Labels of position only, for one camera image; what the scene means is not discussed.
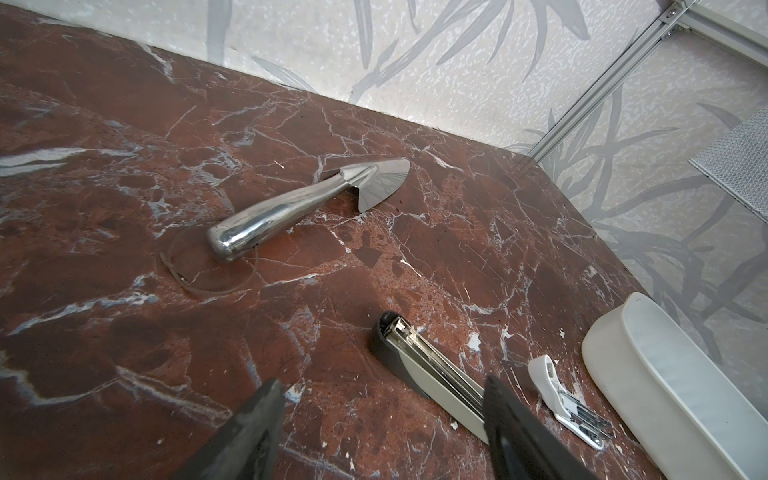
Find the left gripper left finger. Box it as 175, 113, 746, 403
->
173, 379, 285, 479

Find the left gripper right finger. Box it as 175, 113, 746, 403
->
483, 376, 595, 480

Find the white mini stapler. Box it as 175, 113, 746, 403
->
527, 354, 614, 450

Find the white oval tray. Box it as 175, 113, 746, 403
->
582, 292, 767, 479

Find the silver metal trowel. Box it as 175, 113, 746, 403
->
158, 157, 412, 299

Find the white wire mesh basket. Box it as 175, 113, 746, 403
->
689, 107, 767, 223

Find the aluminium frame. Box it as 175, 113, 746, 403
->
528, 1, 767, 162

